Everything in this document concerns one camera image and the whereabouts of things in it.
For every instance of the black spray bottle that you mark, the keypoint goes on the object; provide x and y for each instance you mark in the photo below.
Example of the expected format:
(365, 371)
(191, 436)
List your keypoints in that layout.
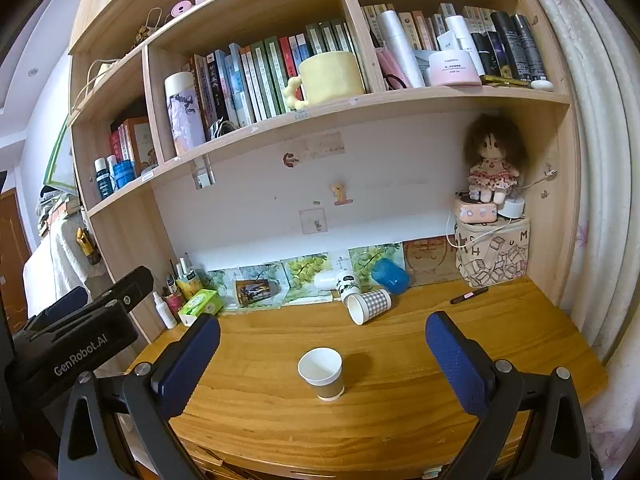
(507, 45)
(531, 47)

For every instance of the green tissue box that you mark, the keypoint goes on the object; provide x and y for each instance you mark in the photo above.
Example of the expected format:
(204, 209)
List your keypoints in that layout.
(200, 306)

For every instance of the blue plastic cup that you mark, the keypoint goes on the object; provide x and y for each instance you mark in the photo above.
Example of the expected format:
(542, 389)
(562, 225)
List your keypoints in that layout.
(391, 275)

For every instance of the yellow toy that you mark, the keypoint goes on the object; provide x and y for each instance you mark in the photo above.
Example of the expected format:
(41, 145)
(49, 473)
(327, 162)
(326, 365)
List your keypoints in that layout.
(87, 245)

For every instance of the yellow mug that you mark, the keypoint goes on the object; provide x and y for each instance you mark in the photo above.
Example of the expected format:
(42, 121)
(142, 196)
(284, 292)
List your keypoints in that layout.
(332, 77)

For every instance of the tall white bottle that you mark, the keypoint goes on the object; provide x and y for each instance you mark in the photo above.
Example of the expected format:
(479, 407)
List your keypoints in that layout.
(402, 47)

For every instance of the red pen holder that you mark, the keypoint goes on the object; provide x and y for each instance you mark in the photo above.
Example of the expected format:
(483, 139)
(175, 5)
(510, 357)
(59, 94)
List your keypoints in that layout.
(175, 305)

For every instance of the small wall picture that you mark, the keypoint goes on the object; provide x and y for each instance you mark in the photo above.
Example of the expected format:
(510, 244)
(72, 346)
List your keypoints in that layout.
(313, 221)

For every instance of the pen holder with pens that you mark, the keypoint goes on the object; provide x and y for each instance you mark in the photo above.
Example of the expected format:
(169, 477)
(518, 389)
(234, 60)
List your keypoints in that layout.
(190, 285)

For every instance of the brown sleeve paper cup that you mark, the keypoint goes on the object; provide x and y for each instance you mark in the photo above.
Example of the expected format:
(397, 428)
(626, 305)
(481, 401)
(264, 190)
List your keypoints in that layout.
(322, 372)

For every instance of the black pen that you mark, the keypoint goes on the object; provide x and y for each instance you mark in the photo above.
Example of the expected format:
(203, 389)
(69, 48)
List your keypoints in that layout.
(467, 296)

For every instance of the white printed thermos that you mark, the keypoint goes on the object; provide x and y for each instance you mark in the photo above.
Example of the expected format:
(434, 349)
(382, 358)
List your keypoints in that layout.
(184, 115)

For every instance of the blue bottle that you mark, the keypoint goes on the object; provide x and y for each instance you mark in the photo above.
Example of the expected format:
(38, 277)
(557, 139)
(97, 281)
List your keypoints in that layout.
(103, 180)

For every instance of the white floral curtain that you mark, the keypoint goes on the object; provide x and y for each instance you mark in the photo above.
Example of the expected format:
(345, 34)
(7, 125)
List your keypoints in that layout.
(600, 160)

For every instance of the printed fabric storage box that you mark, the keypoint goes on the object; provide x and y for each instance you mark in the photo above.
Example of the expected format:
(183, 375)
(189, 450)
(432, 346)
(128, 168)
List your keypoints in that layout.
(495, 255)

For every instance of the pink music box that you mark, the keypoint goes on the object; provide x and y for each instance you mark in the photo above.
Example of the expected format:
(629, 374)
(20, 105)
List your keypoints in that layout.
(475, 211)

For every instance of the checkered paper cup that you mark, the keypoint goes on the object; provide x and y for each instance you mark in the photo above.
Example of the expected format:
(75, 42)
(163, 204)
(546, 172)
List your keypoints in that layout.
(372, 304)

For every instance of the pink round case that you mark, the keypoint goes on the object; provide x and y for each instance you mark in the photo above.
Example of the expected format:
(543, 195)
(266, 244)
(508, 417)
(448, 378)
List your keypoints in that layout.
(181, 9)

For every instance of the pink cream jar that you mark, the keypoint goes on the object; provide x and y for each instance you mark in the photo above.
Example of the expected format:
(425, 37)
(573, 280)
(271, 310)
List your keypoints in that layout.
(454, 67)

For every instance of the brown face drawing board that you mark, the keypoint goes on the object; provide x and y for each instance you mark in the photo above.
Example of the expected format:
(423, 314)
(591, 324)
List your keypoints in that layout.
(430, 260)

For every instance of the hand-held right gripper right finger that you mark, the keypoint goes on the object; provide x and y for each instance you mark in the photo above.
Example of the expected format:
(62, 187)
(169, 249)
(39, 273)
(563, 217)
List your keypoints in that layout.
(457, 365)

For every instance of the white oval case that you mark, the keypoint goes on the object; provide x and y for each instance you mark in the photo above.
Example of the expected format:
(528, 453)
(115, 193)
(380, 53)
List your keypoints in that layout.
(542, 85)

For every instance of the white lotion bottle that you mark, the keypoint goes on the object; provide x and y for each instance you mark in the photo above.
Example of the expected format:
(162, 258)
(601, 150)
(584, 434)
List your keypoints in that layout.
(465, 40)

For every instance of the white round charger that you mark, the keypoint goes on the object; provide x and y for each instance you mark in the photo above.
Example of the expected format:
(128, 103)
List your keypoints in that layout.
(512, 207)

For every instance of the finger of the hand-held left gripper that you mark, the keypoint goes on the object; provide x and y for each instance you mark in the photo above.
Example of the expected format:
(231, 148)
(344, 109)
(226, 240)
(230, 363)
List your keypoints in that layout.
(132, 282)

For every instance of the white spray bottle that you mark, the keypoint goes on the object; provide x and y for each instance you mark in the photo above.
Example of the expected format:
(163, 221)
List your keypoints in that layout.
(165, 312)

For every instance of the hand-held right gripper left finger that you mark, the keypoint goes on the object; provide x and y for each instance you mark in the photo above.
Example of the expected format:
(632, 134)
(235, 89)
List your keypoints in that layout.
(190, 355)

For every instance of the blue jar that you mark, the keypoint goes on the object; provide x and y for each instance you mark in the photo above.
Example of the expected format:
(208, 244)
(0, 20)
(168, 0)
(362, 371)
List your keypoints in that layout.
(125, 172)

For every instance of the red wall sticker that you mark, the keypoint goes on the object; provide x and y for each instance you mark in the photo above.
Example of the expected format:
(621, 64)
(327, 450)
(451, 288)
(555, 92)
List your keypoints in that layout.
(290, 159)

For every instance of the brown haired doll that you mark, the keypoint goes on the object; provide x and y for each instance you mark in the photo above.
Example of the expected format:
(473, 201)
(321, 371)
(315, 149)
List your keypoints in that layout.
(492, 160)

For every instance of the bear wall sticker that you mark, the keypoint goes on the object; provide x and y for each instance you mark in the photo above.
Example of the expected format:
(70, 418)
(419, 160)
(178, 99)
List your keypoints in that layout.
(340, 194)

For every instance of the white panda print cup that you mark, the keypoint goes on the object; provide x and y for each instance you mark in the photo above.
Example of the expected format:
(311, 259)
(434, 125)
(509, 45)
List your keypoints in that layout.
(337, 281)

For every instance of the row of books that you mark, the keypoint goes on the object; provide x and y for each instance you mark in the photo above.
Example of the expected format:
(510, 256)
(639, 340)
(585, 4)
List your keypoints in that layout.
(260, 75)
(131, 142)
(425, 22)

